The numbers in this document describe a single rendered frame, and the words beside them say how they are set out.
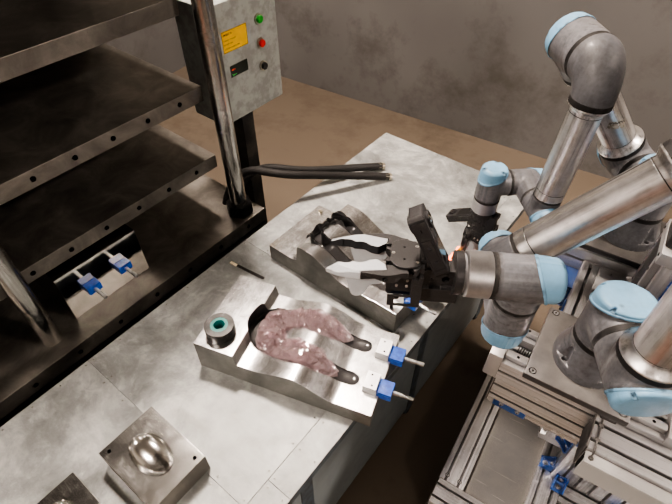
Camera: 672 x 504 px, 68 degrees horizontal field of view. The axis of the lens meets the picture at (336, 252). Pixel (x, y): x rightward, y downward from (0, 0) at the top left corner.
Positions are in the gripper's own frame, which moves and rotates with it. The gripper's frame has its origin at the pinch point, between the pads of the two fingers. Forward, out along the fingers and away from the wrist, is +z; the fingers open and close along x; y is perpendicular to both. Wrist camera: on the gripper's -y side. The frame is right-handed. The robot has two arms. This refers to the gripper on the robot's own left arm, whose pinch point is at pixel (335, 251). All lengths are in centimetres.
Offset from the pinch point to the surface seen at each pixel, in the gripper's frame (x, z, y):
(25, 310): 24, 86, 47
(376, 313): 44, -8, 56
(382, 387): 18, -11, 57
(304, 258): 57, 16, 49
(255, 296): 40, 27, 50
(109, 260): 48, 75, 48
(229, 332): 24, 30, 49
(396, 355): 28, -14, 56
